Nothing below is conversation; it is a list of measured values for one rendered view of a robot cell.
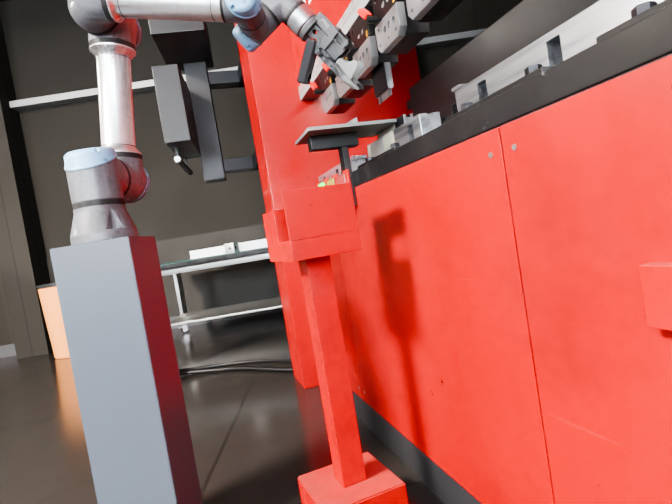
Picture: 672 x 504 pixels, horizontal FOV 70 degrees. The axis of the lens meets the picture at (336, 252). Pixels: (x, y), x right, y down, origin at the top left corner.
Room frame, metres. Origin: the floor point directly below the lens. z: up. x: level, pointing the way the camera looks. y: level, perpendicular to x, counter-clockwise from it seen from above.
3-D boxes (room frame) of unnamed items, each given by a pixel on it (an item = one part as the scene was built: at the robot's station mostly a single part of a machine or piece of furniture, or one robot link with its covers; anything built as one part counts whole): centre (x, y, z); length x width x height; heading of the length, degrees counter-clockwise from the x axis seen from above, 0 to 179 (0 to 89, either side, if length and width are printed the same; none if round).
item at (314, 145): (1.43, -0.04, 0.88); 0.14 x 0.04 x 0.22; 106
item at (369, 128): (1.44, -0.08, 1.00); 0.26 x 0.18 x 0.01; 106
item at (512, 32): (1.85, -0.65, 1.12); 1.13 x 0.02 x 0.44; 16
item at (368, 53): (1.51, -0.21, 1.26); 0.15 x 0.09 x 0.17; 16
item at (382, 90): (1.48, -0.22, 1.13); 0.10 x 0.02 x 0.10; 16
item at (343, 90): (1.70, -0.16, 1.26); 0.15 x 0.09 x 0.17; 16
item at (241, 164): (2.66, 0.40, 1.17); 0.40 x 0.24 x 0.07; 16
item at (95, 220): (1.19, 0.55, 0.82); 0.15 x 0.15 x 0.10
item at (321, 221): (1.13, 0.05, 0.75); 0.20 x 0.16 x 0.18; 22
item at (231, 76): (2.66, 0.40, 1.66); 0.40 x 0.24 x 0.07; 16
